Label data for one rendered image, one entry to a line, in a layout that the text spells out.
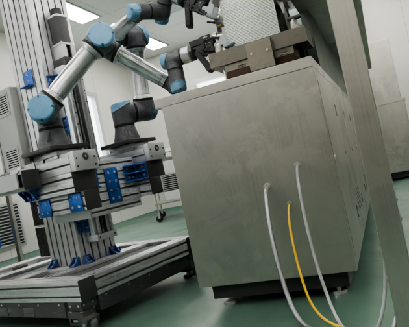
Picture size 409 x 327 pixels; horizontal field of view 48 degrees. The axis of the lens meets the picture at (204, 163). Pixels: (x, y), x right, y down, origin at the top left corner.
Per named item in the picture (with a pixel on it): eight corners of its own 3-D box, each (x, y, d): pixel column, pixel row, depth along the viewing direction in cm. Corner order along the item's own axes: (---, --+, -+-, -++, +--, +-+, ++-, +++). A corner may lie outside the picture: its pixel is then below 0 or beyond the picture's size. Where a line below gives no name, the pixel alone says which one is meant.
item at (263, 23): (232, 61, 206) (223, 21, 206) (283, 47, 197) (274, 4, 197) (232, 61, 205) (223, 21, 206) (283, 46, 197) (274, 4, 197)
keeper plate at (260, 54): (252, 72, 182) (246, 45, 182) (276, 65, 178) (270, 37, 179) (250, 71, 180) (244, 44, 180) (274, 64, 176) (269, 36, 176)
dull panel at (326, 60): (348, 102, 403) (342, 76, 403) (352, 101, 401) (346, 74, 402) (311, 68, 195) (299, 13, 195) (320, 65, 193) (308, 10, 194)
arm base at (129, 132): (108, 145, 257) (105, 128, 257) (127, 143, 269) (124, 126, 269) (128, 139, 248) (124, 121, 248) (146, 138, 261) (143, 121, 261)
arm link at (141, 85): (129, 122, 268) (116, 26, 260) (152, 120, 276) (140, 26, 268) (137, 122, 258) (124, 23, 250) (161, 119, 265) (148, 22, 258)
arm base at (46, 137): (32, 152, 216) (27, 132, 216) (58, 150, 229) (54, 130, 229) (51, 146, 208) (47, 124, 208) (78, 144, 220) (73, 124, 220)
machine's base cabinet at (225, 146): (302, 214, 424) (282, 122, 425) (375, 202, 400) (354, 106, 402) (202, 312, 189) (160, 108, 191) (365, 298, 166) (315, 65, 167)
